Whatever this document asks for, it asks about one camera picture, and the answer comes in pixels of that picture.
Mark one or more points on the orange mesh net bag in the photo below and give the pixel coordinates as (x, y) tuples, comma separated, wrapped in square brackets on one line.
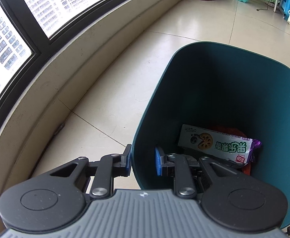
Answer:
[(230, 130)]

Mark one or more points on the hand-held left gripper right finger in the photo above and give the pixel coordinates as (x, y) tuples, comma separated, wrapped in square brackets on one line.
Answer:
[(159, 161)]

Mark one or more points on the white purple biscuit packet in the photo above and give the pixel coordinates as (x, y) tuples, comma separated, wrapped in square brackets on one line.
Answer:
[(216, 142)]

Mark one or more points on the dark green trash bin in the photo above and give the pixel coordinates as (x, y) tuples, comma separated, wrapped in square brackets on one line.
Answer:
[(221, 84)]

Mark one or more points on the black window frame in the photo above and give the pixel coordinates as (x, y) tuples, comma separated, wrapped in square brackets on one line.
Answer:
[(23, 17)]

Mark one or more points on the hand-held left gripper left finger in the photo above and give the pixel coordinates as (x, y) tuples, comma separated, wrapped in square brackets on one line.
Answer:
[(128, 161)]

